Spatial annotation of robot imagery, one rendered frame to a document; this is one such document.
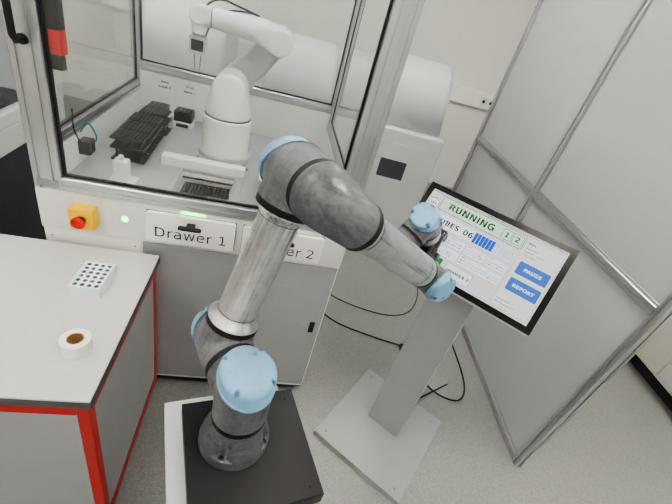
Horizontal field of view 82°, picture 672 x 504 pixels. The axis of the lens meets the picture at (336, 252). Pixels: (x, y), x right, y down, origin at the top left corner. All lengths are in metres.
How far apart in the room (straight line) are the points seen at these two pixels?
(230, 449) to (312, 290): 0.81
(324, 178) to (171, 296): 1.12
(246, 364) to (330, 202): 0.37
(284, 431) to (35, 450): 0.66
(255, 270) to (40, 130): 0.86
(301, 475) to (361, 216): 0.59
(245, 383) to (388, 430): 1.32
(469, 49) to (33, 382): 4.31
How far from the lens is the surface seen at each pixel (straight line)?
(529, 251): 1.38
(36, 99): 1.40
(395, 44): 1.21
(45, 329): 1.27
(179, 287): 1.59
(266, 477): 0.95
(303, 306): 1.61
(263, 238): 0.74
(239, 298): 0.80
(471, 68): 4.62
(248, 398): 0.78
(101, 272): 1.37
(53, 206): 1.54
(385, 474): 1.93
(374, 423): 2.03
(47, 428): 1.25
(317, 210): 0.61
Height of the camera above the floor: 1.65
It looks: 33 degrees down
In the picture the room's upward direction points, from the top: 17 degrees clockwise
